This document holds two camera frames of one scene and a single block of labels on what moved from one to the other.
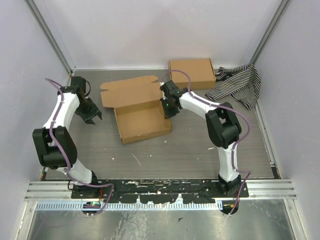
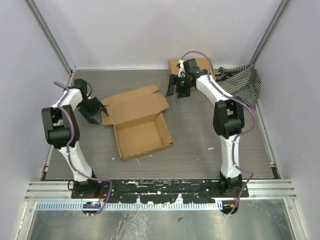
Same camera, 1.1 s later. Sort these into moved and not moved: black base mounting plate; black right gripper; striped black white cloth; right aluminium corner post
Moved: black right gripper
Not moved: black base mounting plate; striped black white cloth; right aluminium corner post
